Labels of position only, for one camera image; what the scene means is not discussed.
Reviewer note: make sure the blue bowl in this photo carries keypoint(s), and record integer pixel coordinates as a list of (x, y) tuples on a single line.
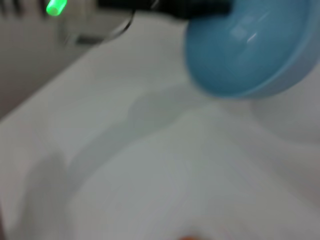
[(250, 50)]

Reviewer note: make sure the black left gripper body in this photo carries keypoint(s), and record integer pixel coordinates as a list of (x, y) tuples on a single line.
[(145, 7)]

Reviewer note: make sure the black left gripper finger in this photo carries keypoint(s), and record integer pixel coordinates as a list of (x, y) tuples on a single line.
[(212, 8)]

